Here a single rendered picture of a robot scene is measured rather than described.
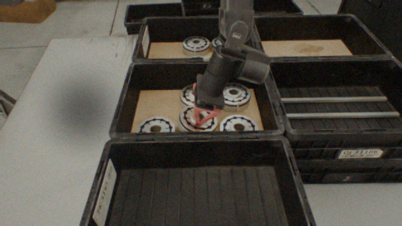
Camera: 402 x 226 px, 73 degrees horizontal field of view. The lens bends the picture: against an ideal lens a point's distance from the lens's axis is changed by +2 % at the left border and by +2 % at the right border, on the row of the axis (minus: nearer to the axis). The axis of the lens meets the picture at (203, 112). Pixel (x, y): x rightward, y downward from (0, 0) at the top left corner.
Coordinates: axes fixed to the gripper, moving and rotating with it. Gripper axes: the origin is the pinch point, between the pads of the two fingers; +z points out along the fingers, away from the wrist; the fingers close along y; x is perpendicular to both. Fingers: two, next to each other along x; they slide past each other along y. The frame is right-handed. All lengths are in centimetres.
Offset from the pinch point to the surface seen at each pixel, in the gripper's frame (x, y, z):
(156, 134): 10.4, -9.6, -0.5
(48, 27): 123, 230, 131
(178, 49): 5.2, 43.0, 7.3
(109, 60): 32, 56, 30
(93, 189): 20.1, -22.7, 3.1
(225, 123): -7.6, -0.1, 0.7
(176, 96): 4.7, 14.7, 7.7
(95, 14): 83, 262, 117
